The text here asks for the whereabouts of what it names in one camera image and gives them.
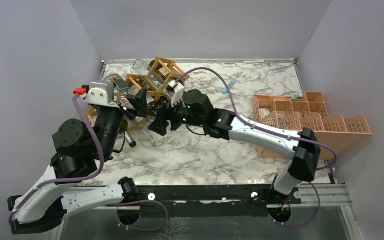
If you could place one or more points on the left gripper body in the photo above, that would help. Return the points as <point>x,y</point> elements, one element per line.
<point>131,113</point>

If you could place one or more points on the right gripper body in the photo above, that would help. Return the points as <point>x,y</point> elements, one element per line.
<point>178,117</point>

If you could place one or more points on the clear round glass bottle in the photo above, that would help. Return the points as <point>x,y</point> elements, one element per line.
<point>120,91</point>

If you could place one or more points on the green wine bottle silver neck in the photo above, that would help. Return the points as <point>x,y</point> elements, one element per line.
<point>127,136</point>

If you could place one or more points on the clear slim glass bottle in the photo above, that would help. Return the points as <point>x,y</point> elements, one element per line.
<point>141,67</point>

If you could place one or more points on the green wine bottle black neck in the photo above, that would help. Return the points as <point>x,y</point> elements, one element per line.
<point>161,71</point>

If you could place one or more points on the green wine bottle black top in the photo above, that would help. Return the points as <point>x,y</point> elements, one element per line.
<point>134,89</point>

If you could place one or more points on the green wine bottle brown label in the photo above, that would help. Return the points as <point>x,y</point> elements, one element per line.
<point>152,106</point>

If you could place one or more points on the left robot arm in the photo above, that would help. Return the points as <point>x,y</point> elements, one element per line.
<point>81,152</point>

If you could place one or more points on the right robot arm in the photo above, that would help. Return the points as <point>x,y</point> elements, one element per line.
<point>195,109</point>

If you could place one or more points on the wooden wine rack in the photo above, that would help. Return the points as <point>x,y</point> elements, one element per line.
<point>145,82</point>

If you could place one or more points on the orange plastic crate rack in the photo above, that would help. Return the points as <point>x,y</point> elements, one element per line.
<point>310,111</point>

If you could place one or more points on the blue highlighter pen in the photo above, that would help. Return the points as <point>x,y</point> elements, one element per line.
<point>229,86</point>

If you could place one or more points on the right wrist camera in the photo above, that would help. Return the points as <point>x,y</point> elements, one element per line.
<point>176,90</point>

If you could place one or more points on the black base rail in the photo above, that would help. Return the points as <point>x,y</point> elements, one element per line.
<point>195,201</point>

